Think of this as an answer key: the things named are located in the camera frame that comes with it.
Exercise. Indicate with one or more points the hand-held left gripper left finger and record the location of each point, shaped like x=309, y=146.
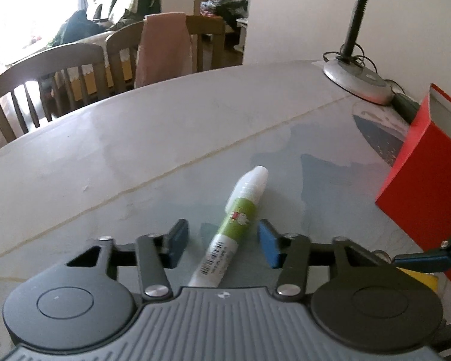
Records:
x=178, y=238

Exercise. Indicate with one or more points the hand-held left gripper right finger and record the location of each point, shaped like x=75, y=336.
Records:
x=268, y=242

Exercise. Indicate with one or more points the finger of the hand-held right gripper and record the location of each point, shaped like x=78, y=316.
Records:
x=424, y=260

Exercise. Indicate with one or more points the white glue pen green label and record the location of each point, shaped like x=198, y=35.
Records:
x=236, y=214

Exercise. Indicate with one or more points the red cardboard box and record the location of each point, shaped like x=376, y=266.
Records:
x=424, y=180

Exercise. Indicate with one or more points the yellow flat object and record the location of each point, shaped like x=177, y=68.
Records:
x=417, y=277

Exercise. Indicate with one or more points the black power adapter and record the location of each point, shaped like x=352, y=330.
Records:
x=407, y=107

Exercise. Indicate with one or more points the white desk lamp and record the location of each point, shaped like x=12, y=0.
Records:
x=357, y=79

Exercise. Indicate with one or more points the pink cloth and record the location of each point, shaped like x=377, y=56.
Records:
x=163, y=49

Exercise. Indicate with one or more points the wooden chair with cloth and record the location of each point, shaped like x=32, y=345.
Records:
x=206, y=34

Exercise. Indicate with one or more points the wooden slatted chair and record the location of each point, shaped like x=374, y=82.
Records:
x=49, y=58

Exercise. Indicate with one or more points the sofa with clothes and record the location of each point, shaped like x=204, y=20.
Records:
x=86, y=22

